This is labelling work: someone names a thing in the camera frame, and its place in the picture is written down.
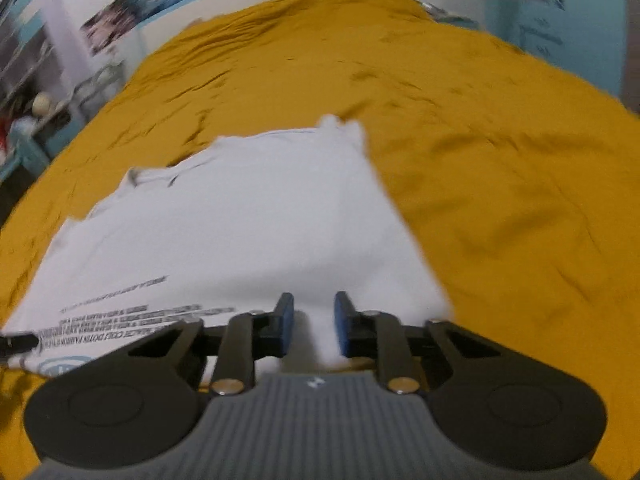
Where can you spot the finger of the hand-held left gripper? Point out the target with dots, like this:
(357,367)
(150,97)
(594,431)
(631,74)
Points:
(17,344)

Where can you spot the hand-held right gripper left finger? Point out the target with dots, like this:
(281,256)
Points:
(287,325)

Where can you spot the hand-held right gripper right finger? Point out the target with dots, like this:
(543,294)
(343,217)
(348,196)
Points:
(342,325)

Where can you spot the white long-sleeve sweatshirt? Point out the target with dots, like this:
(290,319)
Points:
(250,220)

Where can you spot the blue wooden chair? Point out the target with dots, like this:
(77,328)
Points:
(27,152)

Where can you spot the red bag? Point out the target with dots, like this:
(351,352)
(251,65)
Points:
(4,130)

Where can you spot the blue and white desk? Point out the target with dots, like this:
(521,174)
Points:
(50,127)

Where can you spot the mustard yellow quilted bedspread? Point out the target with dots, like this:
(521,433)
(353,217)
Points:
(500,160)

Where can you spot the cream round ball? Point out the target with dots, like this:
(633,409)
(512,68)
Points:
(42,104)

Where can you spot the grey folding chair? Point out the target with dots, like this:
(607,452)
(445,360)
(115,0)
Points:
(100,82)

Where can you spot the white and blue headboard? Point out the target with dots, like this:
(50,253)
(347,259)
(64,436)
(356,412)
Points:
(225,2)

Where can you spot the blue and white nightstand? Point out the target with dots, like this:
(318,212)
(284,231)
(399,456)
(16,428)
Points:
(450,12)

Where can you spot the blue and white wardrobe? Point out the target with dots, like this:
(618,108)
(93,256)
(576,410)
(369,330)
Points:
(575,20)

